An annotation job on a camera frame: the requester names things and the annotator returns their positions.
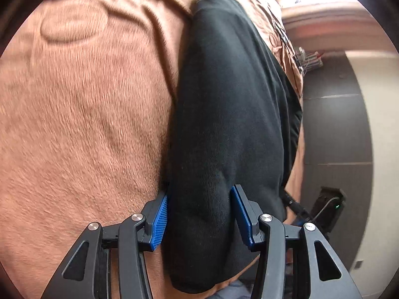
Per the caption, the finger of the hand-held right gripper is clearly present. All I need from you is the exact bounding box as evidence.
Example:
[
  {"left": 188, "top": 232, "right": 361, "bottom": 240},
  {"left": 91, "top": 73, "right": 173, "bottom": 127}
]
[{"left": 281, "top": 190, "right": 312, "bottom": 226}]

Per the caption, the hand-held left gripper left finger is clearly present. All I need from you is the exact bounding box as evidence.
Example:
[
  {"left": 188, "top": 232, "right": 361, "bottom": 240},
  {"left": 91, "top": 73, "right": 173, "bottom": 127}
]
[{"left": 40, "top": 191, "right": 169, "bottom": 299}]

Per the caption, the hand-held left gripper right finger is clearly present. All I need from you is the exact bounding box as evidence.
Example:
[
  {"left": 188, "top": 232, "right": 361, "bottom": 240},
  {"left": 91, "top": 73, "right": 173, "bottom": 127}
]
[{"left": 230, "top": 184, "right": 364, "bottom": 299}]

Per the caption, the black t-shirt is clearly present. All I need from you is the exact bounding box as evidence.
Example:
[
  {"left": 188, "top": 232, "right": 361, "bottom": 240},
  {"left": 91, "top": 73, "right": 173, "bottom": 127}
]
[{"left": 160, "top": 0, "right": 303, "bottom": 294}]

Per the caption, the brown fleece blanket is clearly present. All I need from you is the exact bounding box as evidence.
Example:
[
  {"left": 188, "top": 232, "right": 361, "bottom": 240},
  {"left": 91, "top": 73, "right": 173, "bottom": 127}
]
[{"left": 0, "top": 0, "right": 307, "bottom": 299}]

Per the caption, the striped paper bag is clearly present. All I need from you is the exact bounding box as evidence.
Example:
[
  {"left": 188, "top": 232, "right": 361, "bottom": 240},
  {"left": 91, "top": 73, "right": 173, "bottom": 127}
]
[{"left": 295, "top": 47, "right": 325, "bottom": 72}]

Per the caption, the pink curtain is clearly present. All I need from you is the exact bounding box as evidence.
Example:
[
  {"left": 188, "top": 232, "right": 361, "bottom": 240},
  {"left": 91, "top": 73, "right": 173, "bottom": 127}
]
[{"left": 282, "top": 0, "right": 399, "bottom": 55}]

